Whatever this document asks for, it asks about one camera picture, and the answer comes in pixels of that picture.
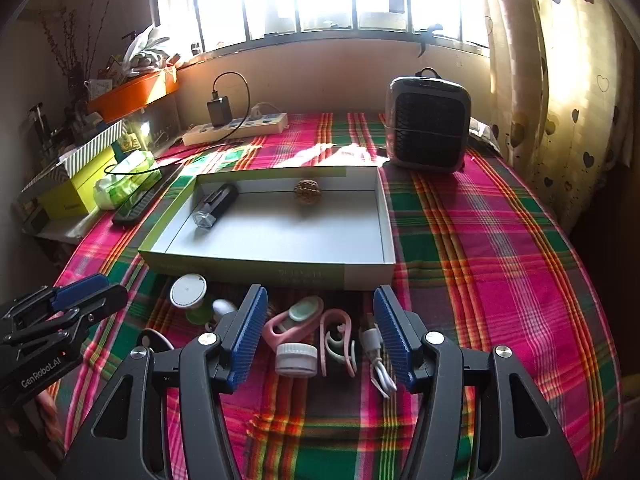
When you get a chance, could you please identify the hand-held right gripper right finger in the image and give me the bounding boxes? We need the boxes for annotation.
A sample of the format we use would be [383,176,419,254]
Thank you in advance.
[372,285,586,480]

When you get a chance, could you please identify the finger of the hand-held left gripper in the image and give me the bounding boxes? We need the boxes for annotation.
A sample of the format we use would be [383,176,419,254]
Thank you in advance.
[10,284,129,347]
[0,274,110,335]

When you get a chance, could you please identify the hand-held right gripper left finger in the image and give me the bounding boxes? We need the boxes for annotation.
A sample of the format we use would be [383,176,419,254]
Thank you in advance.
[57,284,271,480]

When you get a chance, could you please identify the white usb cable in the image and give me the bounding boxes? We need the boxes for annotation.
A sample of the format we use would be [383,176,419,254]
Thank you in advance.
[359,312,398,400]

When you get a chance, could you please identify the white mushroom-shaped knob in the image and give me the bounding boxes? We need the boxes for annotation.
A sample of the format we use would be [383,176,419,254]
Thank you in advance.
[211,298,238,331]

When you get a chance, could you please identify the pink clip with green pad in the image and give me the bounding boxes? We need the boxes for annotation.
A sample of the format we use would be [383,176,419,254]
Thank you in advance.
[262,296,325,348]

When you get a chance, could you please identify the pink and white hook clip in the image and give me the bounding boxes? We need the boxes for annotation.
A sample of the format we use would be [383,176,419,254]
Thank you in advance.
[319,308,359,378]

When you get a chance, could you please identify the black round disc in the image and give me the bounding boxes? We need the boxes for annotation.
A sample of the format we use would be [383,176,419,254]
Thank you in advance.
[136,328,176,353]

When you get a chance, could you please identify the white disc green base holder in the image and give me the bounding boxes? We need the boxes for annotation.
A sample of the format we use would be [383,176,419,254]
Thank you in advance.
[169,274,216,326]

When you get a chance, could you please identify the shallow cardboard box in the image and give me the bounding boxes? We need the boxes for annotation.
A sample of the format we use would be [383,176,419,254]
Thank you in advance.
[137,165,397,291]

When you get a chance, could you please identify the black smartphone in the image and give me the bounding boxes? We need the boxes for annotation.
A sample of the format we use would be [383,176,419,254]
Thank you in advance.
[112,162,186,227]

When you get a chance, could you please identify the yellow-green box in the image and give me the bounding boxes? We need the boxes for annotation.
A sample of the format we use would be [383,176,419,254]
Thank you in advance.
[37,147,118,218]

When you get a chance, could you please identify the green wet wipes pack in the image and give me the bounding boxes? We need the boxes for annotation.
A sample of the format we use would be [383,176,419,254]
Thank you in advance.
[93,150,163,210]

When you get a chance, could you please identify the plaid tablecloth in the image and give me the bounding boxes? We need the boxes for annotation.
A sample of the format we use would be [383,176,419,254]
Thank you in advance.
[47,110,623,480]

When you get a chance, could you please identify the black rectangular device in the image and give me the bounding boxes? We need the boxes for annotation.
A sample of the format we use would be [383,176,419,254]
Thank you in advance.
[192,183,240,229]

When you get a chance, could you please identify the grey striped box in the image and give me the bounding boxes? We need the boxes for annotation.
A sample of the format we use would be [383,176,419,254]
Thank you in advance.
[20,119,131,196]

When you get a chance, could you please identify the brown walnut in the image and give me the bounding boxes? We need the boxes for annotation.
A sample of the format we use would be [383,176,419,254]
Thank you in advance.
[293,179,321,204]

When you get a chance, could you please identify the small green packet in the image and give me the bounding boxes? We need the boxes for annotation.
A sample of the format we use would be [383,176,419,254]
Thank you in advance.
[112,132,142,154]

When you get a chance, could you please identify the orange tray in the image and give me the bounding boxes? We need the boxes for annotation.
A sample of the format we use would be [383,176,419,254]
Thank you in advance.
[87,65,179,123]

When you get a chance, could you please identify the white power strip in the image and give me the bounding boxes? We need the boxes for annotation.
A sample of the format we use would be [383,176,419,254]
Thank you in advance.
[181,111,290,147]

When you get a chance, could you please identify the pink space heater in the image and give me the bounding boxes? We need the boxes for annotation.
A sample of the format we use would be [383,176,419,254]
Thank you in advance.
[384,67,472,175]

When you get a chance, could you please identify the black charger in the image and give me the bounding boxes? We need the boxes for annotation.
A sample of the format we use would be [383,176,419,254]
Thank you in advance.
[207,91,232,128]

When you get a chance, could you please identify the dried twig branches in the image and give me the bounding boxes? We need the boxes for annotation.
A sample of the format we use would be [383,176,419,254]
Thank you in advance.
[40,0,126,93]

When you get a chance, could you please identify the white plastic bag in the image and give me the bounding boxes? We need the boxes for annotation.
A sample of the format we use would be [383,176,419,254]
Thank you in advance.
[122,24,171,68]

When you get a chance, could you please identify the window with metal bars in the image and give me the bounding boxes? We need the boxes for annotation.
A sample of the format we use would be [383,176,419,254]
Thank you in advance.
[150,0,493,57]

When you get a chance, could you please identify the heart print curtain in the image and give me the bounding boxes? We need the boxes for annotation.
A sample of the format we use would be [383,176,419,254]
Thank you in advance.
[480,0,640,231]

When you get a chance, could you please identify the black charger cable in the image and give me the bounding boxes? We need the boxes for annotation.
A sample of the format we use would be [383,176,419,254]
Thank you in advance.
[102,71,250,178]

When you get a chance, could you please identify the black strap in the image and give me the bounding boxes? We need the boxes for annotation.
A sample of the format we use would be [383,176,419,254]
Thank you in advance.
[416,22,444,59]

